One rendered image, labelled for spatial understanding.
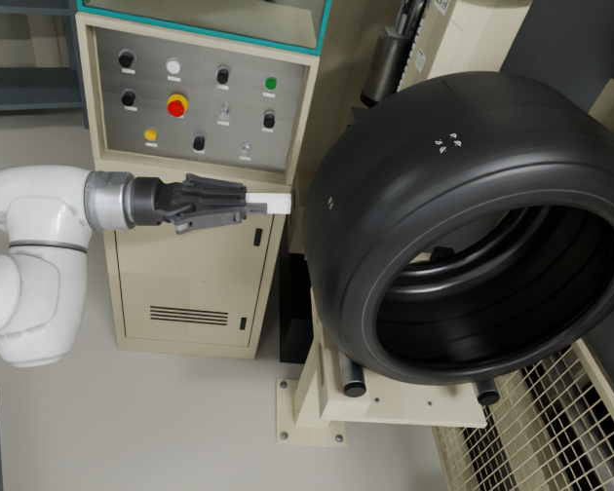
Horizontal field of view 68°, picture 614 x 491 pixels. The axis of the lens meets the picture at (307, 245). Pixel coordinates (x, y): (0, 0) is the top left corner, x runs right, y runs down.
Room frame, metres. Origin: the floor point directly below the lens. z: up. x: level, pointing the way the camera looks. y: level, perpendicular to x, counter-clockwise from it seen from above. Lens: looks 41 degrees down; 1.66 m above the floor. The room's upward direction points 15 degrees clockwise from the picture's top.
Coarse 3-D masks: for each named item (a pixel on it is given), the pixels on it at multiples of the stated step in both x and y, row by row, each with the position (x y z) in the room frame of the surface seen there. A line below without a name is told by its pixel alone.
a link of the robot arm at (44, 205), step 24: (24, 168) 0.50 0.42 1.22; (48, 168) 0.51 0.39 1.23; (72, 168) 0.52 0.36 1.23; (0, 192) 0.46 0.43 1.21; (24, 192) 0.46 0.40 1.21; (48, 192) 0.47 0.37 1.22; (72, 192) 0.48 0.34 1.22; (0, 216) 0.44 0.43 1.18; (24, 216) 0.44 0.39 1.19; (48, 216) 0.45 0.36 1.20; (72, 216) 0.46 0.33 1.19; (24, 240) 0.41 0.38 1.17; (48, 240) 0.42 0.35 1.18; (72, 240) 0.44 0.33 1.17
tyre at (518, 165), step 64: (384, 128) 0.64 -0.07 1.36; (448, 128) 0.59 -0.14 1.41; (512, 128) 0.58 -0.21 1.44; (576, 128) 0.60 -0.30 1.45; (320, 192) 0.63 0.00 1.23; (384, 192) 0.52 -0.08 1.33; (448, 192) 0.51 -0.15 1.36; (512, 192) 0.52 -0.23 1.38; (576, 192) 0.55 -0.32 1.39; (320, 256) 0.52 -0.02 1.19; (384, 256) 0.48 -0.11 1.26; (448, 256) 0.85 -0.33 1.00; (512, 256) 0.84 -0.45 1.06; (576, 256) 0.76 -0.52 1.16; (384, 320) 0.68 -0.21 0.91; (448, 320) 0.72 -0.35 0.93; (512, 320) 0.71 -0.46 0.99; (576, 320) 0.60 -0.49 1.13; (448, 384) 0.54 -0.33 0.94
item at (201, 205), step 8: (176, 200) 0.52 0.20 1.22; (184, 200) 0.53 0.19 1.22; (192, 200) 0.53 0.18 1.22; (200, 200) 0.54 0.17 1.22; (208, 200) 0.54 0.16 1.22; (216, 200) 0.55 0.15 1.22; (224, 200) 0.55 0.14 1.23; (232, 200) 0.55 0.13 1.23; (240, 200) 0.55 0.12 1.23; (200, 208) 0.53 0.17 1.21; (208, 208) 0.53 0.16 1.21; (216, 208) 0.54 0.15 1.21
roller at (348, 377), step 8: (344, 360) 0.55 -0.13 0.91; (352, 360) 0.55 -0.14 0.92; (344, 368) 0.54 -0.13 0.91; (352, 368) 0.53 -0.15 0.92; (360, 368) 0.54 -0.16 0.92; (344, 376) 0.52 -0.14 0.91; (352, 376) 0.52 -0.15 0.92; (360, 376) 0.52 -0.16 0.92; (344, 384) 0.50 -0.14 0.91; (352, 384) 0.50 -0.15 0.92; (360, 384) 0.50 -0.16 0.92; (344, 392) 0.50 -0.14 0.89; (352, 392) 0.50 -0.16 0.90; (360, 392) 0.50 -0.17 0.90
